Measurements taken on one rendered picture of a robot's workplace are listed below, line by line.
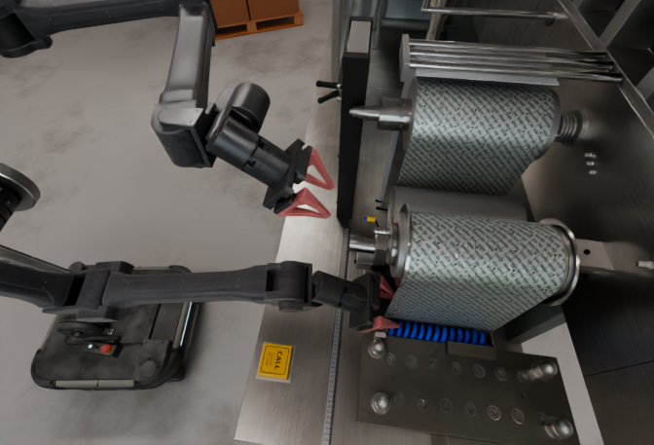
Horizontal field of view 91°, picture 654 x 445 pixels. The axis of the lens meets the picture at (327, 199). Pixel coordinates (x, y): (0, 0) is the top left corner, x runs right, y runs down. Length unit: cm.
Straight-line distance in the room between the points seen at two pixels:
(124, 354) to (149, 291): 110
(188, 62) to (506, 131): 55
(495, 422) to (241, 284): 54
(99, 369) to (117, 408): 27
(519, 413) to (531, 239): 36
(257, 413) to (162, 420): 108
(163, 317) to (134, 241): 73
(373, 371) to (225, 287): 34
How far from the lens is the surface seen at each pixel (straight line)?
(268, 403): 87
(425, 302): 66
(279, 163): 46
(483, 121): 65
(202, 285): 64
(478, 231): 57
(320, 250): 96
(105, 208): 259
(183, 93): 52
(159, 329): 174
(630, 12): 79
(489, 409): 79
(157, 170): 265
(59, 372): 190
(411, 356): 76
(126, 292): 72
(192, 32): 68
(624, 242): 67
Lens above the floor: 176
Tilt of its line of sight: 54 degrees down
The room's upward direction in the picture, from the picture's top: straight up
